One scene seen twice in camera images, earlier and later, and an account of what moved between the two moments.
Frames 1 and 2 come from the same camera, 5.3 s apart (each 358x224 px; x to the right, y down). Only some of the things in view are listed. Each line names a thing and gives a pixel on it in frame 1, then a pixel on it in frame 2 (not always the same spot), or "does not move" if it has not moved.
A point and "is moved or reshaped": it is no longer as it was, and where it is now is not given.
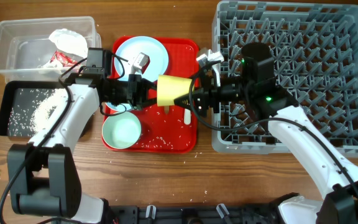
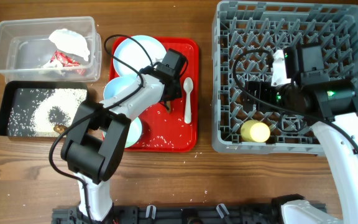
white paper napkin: [70, 41] does not move
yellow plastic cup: [170, 88] is moved or reshaped
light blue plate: [132, 46] does not move
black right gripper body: [234, 89] to [270, 99]
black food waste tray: [30, 108] does not move
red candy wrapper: [64, 60] does not move
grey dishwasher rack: [324, 56] does not move
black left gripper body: [124, 91] to [177, 91]
